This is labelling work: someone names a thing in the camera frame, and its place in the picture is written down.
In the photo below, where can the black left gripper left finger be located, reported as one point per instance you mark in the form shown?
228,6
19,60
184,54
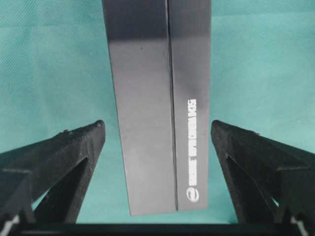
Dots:
46,182

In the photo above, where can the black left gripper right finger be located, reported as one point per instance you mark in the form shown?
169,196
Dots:
268,181

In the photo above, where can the black realsense box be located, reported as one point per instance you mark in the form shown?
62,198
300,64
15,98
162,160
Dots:
160,63

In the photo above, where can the green table mat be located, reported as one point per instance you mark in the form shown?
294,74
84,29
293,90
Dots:
55,75

